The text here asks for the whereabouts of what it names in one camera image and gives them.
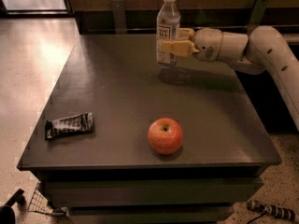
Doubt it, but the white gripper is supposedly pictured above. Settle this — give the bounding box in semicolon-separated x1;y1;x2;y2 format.
162;28;222;62

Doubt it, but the clear plastic tea bottle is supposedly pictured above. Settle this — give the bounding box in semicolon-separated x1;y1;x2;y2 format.
156;0;180;67

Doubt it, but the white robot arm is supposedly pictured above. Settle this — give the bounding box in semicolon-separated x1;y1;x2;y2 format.
157;26;299;129

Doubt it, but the red apple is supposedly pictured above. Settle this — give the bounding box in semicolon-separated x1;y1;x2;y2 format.
148;118;183;155

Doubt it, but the dark snack bar wrapper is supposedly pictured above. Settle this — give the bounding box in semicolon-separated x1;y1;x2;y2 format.
45;113;94;141

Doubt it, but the dark grey table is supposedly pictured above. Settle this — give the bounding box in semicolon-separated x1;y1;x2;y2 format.
18;35;280;224

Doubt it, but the striped power strip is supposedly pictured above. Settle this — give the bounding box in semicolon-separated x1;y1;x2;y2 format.
247;200;299;223

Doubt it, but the black object on floor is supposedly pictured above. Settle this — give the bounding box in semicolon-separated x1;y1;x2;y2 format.
0;189;25;224

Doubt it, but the left metal bracket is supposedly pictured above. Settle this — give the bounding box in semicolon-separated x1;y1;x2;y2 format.
111;0;127;35

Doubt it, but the metal bracket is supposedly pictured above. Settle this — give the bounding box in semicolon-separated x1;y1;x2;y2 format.
111;0;127;35
247;0;269;35

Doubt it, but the right metal bracket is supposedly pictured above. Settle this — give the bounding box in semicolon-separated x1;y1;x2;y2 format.
247;0;269;35

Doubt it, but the wire mesh basket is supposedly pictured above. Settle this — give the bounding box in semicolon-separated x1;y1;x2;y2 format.
28;182;67;217

